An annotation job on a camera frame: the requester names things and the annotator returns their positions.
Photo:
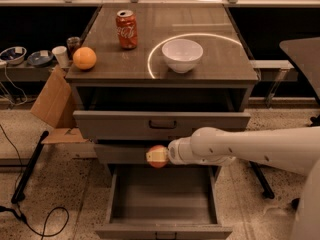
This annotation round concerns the blue bowl on shelf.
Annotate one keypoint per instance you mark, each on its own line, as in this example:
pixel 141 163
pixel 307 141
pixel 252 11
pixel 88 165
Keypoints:
pixel 40 58

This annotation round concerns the white ceramic bowl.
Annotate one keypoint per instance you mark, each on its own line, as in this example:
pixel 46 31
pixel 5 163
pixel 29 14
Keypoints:
pixel 182 55

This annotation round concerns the grey drawer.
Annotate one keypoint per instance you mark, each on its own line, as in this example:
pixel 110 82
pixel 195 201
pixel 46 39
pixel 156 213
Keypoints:
pixel 134 152
pixel 171 203
pixel 156 114

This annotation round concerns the grey top drawer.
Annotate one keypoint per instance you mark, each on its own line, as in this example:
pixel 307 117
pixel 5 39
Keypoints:
pixel 156 114

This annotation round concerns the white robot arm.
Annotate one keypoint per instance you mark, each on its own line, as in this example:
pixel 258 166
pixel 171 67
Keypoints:
pixel 295 150

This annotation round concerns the red coca-cola can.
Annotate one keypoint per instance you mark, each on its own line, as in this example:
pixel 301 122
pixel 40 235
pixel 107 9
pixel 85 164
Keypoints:
pixel 127 29

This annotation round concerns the brown cardboard piece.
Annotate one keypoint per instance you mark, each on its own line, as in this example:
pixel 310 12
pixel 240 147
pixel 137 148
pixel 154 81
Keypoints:
pixel 55 106

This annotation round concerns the black stand leg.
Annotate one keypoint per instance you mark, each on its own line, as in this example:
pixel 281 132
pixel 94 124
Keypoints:
pixel 267 191
pixel 18 195

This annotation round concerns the grey bottom drawer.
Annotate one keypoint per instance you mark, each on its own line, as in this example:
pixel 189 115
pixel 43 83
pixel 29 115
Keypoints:
pixel 171 203

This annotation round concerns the grey middle drawer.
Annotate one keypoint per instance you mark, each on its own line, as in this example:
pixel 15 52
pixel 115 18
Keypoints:
pixel 134 152

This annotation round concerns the dark glass jar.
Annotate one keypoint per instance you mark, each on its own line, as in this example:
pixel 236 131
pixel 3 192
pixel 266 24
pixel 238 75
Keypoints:
pixel 73 43

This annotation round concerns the black right stand leg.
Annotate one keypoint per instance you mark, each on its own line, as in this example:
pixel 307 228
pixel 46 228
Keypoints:
pixel 267 191

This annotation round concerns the black left stand leg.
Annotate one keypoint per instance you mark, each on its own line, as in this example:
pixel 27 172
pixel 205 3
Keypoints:
pixel 18 195

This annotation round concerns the white paper cup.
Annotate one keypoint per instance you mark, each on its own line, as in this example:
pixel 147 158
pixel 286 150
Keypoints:
pixel 61 55

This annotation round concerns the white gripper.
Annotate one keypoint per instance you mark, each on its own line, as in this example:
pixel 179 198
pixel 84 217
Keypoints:
pixel 175 152

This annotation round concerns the red apple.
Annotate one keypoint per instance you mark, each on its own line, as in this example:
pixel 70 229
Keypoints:
pixel 158 164

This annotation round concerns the grey drawer cabinet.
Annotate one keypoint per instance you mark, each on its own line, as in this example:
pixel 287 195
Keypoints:
pixel 224 64

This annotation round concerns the orange fruit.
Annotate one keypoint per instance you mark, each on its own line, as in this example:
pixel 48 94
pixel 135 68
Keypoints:
pixel 84 58

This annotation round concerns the white bowl on shelf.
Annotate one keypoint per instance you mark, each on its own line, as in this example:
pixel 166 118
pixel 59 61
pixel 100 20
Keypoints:
pixel 13 55

